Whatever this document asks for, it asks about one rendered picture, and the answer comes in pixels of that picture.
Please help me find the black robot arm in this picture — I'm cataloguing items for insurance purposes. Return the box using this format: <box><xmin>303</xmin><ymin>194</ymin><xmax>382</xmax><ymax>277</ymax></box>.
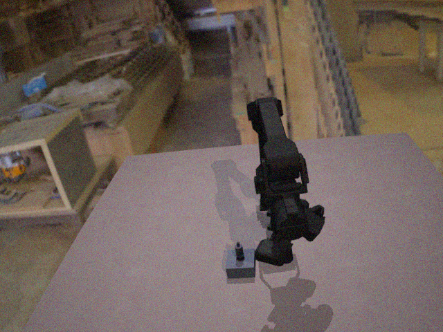
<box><xmin>246</xmin><ymin>97</ymin><xmax>325</xmax><ymax>241</ymax></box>

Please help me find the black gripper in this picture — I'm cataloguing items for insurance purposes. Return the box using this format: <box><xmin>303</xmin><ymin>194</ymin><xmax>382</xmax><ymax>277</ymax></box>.
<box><xmin>254</xmin><ymin>206</ymin><xmax>293</xmax><ymax>266</ymax></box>

